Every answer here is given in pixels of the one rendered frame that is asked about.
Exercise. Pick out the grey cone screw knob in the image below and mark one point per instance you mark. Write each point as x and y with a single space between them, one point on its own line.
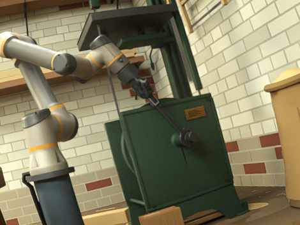
192 136

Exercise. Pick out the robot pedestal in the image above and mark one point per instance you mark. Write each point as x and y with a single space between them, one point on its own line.
56 199

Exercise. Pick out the brass nameplate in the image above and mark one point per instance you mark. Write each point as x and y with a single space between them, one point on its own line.
195 113

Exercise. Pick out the light wooden plank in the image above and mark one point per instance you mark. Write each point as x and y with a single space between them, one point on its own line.
106 217

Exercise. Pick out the green bandsaw body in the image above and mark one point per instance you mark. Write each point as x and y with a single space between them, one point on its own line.
173 152

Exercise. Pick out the dark brown wooden object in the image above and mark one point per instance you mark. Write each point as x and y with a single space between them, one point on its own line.
1 178

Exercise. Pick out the brown cardboard box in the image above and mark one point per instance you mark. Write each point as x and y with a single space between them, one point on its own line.
161 217

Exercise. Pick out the dark grey spanner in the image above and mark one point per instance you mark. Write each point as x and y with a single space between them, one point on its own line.
167 116

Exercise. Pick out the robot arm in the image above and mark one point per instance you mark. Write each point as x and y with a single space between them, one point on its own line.
42 138

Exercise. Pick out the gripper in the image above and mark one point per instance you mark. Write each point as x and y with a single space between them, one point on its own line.
128 74

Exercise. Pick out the grey saw blade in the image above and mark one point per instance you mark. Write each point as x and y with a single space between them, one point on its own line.
118 110

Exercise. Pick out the dark grey saw table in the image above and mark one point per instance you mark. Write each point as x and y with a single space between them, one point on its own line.
127 25

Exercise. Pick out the tan sawdust bin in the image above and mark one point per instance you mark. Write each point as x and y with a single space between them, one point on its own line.
284 138

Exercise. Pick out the wooden wall shelf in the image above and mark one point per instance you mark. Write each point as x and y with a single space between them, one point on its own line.
35 6
28 78

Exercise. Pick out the wooden frame bow saw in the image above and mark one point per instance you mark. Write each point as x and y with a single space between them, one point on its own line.
199 14

